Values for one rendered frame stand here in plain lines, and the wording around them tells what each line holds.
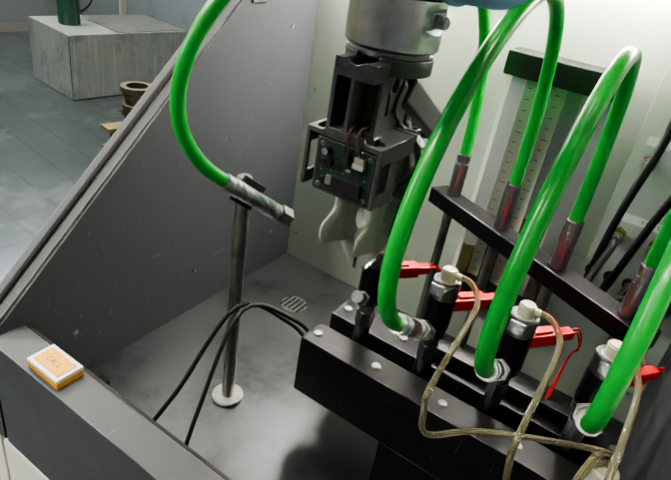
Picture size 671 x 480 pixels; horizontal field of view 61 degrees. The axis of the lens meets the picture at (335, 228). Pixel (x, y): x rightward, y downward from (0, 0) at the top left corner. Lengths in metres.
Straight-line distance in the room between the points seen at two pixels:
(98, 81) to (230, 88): 3.73
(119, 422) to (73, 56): 3.91
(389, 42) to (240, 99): 0.43
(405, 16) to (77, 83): 4.09
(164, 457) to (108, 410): 0.08
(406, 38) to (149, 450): 0.42
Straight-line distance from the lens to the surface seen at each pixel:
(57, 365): 0.65
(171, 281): 0.86
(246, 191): 0.57
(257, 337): 0.88
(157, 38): 4.69
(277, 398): 0.79
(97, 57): 4.48
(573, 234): 0.64
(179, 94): 0.51
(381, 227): 0.52
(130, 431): 0.60
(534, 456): 0.61
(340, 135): 0.45
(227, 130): 0.82
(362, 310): 0.64
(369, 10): 0.44
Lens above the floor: 1.40
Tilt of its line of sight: 29 degrees down
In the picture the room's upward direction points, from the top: 10 degrees clockwise
